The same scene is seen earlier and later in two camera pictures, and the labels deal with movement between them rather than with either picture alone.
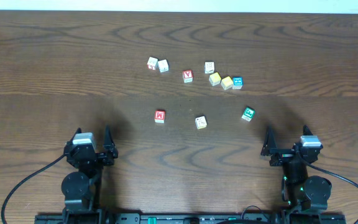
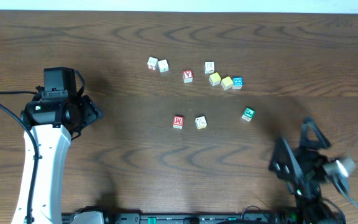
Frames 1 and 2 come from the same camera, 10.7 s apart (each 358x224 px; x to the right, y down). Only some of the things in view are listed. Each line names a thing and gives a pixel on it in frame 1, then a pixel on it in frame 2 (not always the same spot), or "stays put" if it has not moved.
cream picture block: x=201 y=122 stays put
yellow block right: x=227 y=83 stays put
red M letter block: x=159 y=116 to x=178 y=122
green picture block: x=248 y=114 stays put
